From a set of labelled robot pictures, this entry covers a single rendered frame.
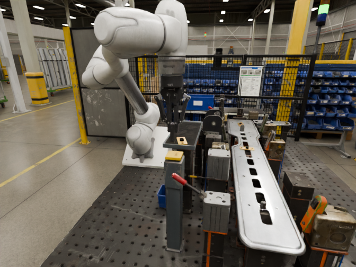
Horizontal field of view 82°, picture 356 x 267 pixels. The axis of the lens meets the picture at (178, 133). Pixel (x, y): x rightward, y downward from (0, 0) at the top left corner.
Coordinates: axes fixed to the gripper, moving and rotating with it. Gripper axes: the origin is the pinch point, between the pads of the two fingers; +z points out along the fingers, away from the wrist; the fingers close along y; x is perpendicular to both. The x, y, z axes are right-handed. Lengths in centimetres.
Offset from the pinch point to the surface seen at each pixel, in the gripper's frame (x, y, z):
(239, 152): 42, 29, 25
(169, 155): -1.5, -1.1, 8.9
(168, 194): -2.7, -1.5, 25.5
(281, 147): 53, 53, 24
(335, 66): 302, 184, -14
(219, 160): 12.4, 17.4, 16.3
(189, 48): 738, -106, -65
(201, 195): -10.7, 12.1, 18.1
